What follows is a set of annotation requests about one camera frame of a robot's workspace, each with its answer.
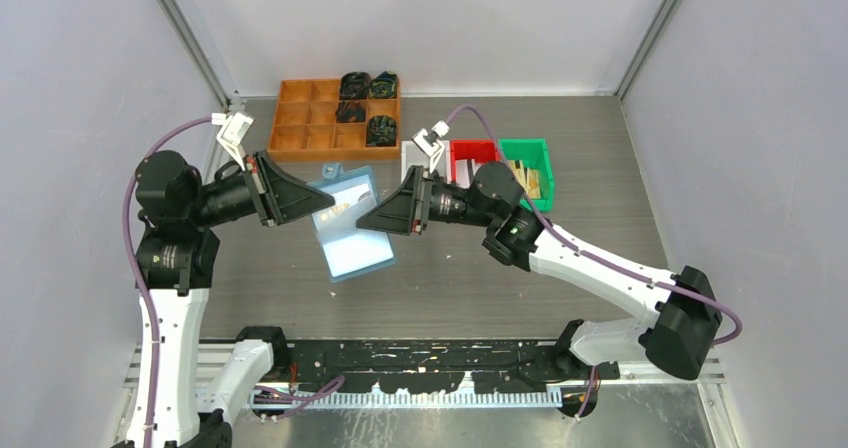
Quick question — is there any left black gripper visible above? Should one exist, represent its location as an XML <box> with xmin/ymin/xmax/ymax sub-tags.
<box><xmin>187</xmin><ymin>149</ymin><xmax>334</xmax><ymax>227</ymax></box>

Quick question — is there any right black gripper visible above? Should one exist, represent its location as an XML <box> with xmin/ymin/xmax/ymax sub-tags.
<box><xmin>357</xmin><ymin>165</ymin><xmax>497</xmax><ymax>236</ymax></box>

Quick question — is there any blue leather card holder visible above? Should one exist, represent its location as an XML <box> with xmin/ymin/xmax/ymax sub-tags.
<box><xmin>310</xmin><ymin>163</ymin><xmax>395</xmax><ymax>283</ymax></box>

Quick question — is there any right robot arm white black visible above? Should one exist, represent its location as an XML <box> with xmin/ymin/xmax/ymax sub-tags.
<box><xmin>356</xmin><ymin>162</ymin><xmax>723</xmax><ymax>380</ymax></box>

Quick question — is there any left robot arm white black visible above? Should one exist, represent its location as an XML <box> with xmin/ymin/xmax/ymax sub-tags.
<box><xmin>125</xmin><ymin>150</ymin><xmax>334</xmax><ymax>447</ymax></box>

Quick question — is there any gold cards stack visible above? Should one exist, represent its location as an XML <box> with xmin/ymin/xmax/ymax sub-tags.
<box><xmin>507</xmin><ymin>160</ymin><xmax>542</xmax><ymax>200</ymax></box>

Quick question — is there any white plastic bin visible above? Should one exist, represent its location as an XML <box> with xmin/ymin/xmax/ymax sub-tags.
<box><xmin>399</xmin><ymin>140</ymin><xmax>452</xmax><ymax>181</ymax></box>

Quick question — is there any orange wooden compartment tray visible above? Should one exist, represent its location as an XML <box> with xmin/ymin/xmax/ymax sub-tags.
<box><xmin>267</xmin><ymin>78</ymin><xmax>403</xmax><ymax>162</ymax></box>

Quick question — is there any red plastic bin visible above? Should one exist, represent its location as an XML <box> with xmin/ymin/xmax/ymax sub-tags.
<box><xmin>450</xmin><ymin>139</ymin><xmax>498</xmax><ymax>188</ymax></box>

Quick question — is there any rolled dark belt middle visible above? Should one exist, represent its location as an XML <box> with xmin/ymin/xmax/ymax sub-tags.
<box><xmin>335</xmin><ymin>100</ymin><xmax>366</xmax><ymax>123</ymax></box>

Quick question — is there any rolled dark belt top right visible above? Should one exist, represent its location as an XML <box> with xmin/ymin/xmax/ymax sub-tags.
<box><xmin>368</xmin><ymin>71</ymin><xmax>398</xmax><ymax>100</ymax></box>

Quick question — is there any rolled dark belt top left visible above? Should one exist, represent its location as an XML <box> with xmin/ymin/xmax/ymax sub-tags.
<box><xmin>339</xmin><ymin>72</ymin><xmax>372</xmax><ymax>100</ymax></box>

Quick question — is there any green plastic bin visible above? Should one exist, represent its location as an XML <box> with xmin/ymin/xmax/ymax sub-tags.
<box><xmin>499</xmin><ymin>138</ymin><xmax>556</xmax><ymax>212</ymax></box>

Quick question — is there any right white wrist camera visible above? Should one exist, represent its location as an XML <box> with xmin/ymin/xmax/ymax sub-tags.
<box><xmin>412</xmin><ymin>120</ymin><xmax>450</xmax><ymax>174</ymax></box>

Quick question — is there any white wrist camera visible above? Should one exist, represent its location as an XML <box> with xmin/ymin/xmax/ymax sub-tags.
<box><xmin>412</xmin><ymin>120</ymin><xmax>450</xmax><ymax>174</ymax></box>
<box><xmin>211</xmin><ymin>111</ymin><xmax>254</xmax><ymax>169</ymax></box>

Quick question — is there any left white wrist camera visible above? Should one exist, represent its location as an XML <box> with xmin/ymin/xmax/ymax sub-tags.
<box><xmin>211</xmin><ymin>111</ymin><xmax>254</xmax><ymax>169</ymax></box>

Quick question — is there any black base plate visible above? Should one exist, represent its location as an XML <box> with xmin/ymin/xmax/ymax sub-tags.
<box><xmin>260</xmin><ymin>339</ymin><xmax>589</xmax><ymax>394</ymax></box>

